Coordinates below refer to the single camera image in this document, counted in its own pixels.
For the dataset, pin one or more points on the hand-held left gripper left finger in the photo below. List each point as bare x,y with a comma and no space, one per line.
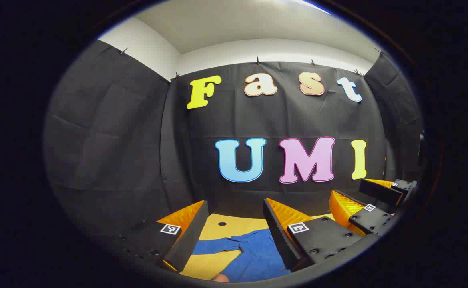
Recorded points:
189,240

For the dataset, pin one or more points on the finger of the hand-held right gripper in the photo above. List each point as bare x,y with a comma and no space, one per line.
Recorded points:
372,220
380,192

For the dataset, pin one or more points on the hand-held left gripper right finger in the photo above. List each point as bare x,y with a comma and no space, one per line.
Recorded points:
280,240

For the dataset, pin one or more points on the black backdrop cloth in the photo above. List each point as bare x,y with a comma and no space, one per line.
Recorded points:
117,140

